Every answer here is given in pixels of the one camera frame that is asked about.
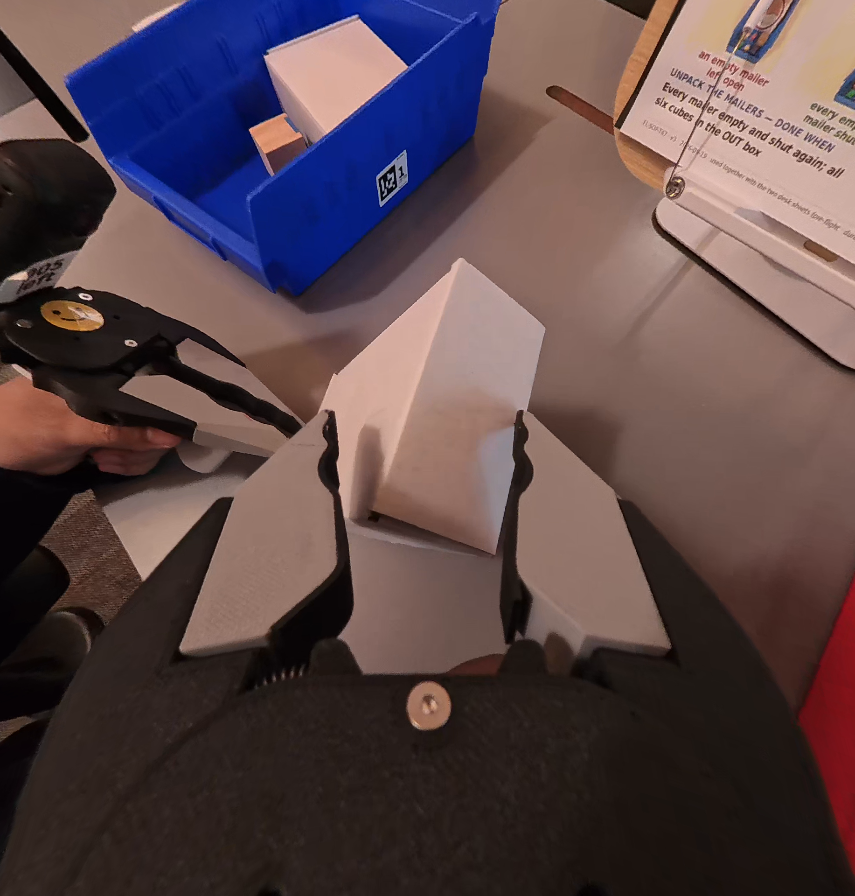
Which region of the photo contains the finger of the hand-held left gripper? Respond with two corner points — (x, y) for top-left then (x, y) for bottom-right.
(179, 358), (304, 432)
(123, 371), (296, 472)

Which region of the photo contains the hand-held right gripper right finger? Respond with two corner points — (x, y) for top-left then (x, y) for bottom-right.
(499, 410), (673, 679)

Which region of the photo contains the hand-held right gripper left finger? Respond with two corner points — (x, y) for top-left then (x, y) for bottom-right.
(180, 410), (353, 657)

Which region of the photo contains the blue plastic bin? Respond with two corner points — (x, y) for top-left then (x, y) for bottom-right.
(65, 0), (501, 296)

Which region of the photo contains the white cardboard mailer box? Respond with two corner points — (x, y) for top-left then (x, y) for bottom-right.
(263, 15), (409, 144)
(319, 258), (547, 557)

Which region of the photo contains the person's left hand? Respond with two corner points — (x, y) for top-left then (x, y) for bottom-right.
(0, 381), (183, 477)

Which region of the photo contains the large wooden cube blue face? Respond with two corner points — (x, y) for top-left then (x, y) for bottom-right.
(249, 114), (309, 176)

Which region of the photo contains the red plastic bin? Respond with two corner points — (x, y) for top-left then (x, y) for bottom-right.
(797, 532), (855, 876)

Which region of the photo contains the instruction sheet on stand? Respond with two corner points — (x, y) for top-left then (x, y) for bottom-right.
(612, 0), (855, 281)

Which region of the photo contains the printed instruction sheet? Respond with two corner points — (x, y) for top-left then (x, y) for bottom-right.
(619, 0), (855, 277)

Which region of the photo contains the metal wire sheet clip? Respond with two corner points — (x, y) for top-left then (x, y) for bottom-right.
(664, 0), (767, 200)

